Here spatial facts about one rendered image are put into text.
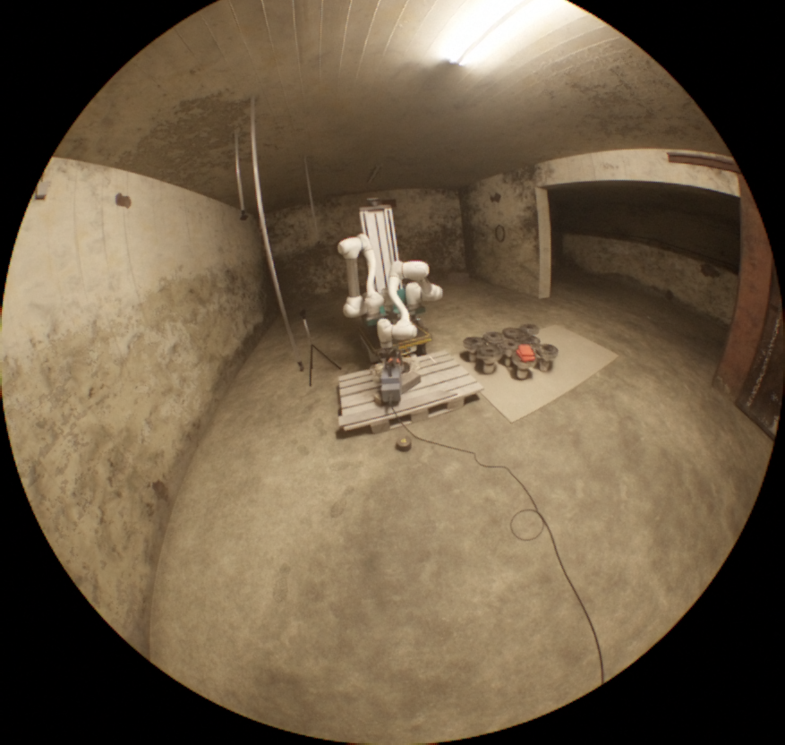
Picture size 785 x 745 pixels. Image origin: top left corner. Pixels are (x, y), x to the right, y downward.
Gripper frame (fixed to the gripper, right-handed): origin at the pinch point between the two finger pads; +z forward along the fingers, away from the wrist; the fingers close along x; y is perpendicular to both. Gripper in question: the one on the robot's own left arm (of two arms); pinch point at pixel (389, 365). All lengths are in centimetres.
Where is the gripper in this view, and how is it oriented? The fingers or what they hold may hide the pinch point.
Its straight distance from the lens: 185.0
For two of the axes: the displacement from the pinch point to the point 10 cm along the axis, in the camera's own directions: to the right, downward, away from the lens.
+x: -9.9, 0.9, 1.2
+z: 1.4, 8.8, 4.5
